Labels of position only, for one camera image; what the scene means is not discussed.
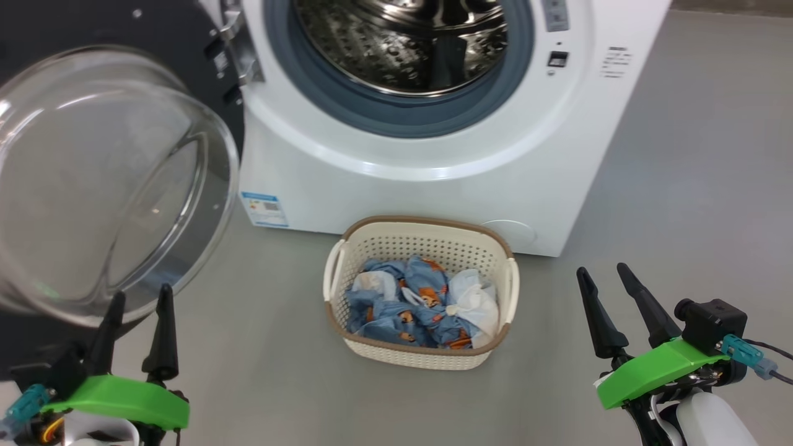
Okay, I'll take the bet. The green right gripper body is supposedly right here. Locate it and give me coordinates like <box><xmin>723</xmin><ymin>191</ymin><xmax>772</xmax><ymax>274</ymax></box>
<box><xmin>595</xmin><ymin>338</ymin><xmax>744</xmax><ymax>446</ymax></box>

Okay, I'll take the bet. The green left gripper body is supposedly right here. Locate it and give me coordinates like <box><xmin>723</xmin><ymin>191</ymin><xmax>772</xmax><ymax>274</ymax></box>
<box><xmin>40</xmin><ymin>375</ymin><xmax>190</xmax><ymax>446</ymax></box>

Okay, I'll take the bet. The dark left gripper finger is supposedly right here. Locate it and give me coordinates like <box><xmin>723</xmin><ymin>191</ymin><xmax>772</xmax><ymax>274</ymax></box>
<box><xmin>84</xmin><ymin>291</ymin><xmax>126</xmax><ymax>375</ymax></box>
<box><xmin>142</xmin><ymin>284</ymin><xmax>180</xmax><ymax>382</ymax></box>

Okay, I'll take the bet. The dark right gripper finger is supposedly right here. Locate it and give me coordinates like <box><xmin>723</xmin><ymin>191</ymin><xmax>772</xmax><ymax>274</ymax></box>
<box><xmin>616</xmin><ymin>263</ymin><xmax>682</xmax><ymax>348</ymax></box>
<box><xmin>576</xmin><ymin>267</ymin><xmax>630</xmax><ymax>360</ymax></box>

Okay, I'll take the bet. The white and pale blue garment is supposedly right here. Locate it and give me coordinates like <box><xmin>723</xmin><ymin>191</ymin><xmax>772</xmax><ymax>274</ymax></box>
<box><xmin>443</xmin><ymin>268</ymin><xmax>499</xmax><ymax>348</ymax></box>

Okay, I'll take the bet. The black round glass washer door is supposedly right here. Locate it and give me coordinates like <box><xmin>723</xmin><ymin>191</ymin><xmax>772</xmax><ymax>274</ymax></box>
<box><xmin>0</xmin><ymin>0</ymin><xmax>245</xmax><ymax>382</ymax></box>

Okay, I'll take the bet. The blue cartoon print garment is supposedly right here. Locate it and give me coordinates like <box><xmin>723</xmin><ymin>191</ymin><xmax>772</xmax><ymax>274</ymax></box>
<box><xmin>344</xmin><ymin>256</ymin><xmax>478</xmax><ymax>349</ymax></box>

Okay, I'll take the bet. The white front-load washing machine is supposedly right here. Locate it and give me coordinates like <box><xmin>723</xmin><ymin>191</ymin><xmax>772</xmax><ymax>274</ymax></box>
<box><xmin>198</xmin><ymin>0</ymin><xmax>673</xmax><ymax>258</ymax></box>

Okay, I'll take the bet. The metal door hinge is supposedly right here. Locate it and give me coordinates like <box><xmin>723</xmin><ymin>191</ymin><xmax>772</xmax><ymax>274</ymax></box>
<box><xmin>214</xmin><ymin>6</ymin><xmax>264</xmax><ymax>84</ymax></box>

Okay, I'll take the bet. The washing machine drum interior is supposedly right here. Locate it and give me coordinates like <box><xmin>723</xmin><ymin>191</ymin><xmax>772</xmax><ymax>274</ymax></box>
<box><xmin>294</xmin><ymin>0</ymin><xmax>509</xmax><ymax>97</ymax></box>

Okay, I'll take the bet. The round white filter cover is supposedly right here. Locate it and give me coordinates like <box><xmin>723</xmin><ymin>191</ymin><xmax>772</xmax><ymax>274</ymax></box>
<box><xmin>480</xmin><ymin>219</ymin><xmax>537</xmax><ymax>245</ymax></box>

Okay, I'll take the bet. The blue energy label sticker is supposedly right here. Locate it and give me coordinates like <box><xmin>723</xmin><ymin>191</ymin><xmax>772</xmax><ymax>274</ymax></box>
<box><xmin>240</xmin><ymin>191</ymin><xmax>289</xmax><ymax>228</ymax></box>

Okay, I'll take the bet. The cream perforated laundry basket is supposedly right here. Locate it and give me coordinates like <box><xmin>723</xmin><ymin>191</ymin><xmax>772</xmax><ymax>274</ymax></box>
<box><xmin>323</xmin><ymin>216</ymin><xmax>520</xmax><ymax>371</ymax></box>

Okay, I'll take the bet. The small printed text label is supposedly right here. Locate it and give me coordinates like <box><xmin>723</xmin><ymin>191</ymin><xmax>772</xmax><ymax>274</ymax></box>
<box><xmin>601</xmin><ymin>45</ymin><xmax>633</xmax><ymax>79</ymax></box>

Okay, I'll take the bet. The grey warning sticker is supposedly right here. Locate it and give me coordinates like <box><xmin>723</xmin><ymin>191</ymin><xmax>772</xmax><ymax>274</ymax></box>
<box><xmin>541</xmin><ymin>0</ymin><xmax>569</xmax><ymax>32</ymax></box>

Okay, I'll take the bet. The right camera cable teal plug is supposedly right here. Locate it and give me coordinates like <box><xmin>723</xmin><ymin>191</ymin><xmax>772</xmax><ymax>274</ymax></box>
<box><xmin>722</xmin><ymin>334</ymin><xmax>793</xmax><ymax>385</ymax></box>

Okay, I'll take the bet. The camera cable teal plug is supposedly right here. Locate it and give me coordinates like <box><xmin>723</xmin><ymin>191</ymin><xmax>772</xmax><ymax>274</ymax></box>
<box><xmin>722</xmin><ymin>334</ymin><xmax>793</xmax><ymax>385</ymax></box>
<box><xmin>0</xmin><ymin>383</ymin><xmax>51</xmax><ymax>434</ymax></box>

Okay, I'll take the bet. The left camera cable teal plug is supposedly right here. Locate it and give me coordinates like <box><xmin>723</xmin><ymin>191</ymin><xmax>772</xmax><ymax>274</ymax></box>
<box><xmin>0</xmin><ymin>383</ymin><xmax>51</xmax><ymax>434</ymax></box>

